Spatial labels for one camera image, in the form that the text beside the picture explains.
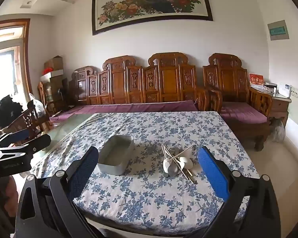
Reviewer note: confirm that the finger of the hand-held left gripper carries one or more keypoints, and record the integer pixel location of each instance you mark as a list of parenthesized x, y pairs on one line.
[(39, 142), (17, 136)]

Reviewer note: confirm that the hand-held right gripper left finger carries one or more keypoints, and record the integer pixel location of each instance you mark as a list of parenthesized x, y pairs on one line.
[(85, 168)]

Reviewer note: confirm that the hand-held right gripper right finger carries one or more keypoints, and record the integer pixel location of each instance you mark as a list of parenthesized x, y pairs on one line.
[(212, 173)]

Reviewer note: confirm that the white plastic spoon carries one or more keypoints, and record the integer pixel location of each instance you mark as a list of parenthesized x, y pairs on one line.
[(167, 166), (186, 163)]

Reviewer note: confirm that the light wooden chopstick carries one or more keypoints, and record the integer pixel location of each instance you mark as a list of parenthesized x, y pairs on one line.
[(186, 150)]

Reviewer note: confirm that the metal tray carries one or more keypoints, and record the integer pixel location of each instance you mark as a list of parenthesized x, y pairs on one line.
[(114, 148)]

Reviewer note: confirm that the wooden dining chair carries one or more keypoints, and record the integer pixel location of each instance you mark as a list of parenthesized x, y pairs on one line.
[(24, 121)]

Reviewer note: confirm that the black cloth pile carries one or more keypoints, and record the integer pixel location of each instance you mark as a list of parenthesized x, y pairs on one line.
[(5, 109)]

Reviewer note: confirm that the white plastic bag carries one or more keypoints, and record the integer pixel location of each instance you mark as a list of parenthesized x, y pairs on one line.
[(38, 104)]

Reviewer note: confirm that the dark wooden cabinet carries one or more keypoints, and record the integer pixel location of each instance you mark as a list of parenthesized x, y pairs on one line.
[(56, 91)]

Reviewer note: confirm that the blue floral tablecloth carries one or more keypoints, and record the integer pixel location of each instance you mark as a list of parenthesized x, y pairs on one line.
[(149, 198)]

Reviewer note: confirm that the purple armchair cushion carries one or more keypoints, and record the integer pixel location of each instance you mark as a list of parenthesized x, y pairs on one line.
[(243, 111)]

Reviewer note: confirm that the white cardboard box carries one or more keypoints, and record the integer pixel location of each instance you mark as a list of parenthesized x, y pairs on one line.
[(56, 73)]

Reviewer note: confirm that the purple bench cushion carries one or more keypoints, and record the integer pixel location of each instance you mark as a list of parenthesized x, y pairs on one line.
[(126, 107)]

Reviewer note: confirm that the grey plastic bag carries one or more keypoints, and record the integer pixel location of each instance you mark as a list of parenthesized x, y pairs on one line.
[(277, 130)]

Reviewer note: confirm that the brown cardboard box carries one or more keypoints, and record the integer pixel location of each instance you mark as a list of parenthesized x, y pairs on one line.
[(53, 63)]

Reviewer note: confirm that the wooden side table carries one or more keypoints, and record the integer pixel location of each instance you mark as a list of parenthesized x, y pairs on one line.
[(279, 106)]

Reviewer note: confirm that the carved wooden armchair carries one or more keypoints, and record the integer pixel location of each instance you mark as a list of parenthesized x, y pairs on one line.
[(228, 79)]

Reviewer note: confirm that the red card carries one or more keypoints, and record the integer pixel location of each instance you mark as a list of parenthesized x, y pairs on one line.
[(256, 80)]

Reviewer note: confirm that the carved wooden bench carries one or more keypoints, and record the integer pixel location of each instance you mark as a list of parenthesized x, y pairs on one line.
[(139, 79)]

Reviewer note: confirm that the small white box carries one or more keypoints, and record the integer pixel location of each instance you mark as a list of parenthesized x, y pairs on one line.
[(284, 89)]

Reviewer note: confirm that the framed peacock painting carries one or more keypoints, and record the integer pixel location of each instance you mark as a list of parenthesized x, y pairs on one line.
[(151, 2)]

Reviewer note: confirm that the wooden door frame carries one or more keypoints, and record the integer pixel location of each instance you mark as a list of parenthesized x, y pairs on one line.
[(24, 54)]

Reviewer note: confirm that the white wall panel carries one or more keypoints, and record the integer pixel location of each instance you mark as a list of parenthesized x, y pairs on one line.
[(296, 104)]

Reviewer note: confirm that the green wall panel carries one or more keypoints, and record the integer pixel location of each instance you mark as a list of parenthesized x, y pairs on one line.
[(278, 30)]

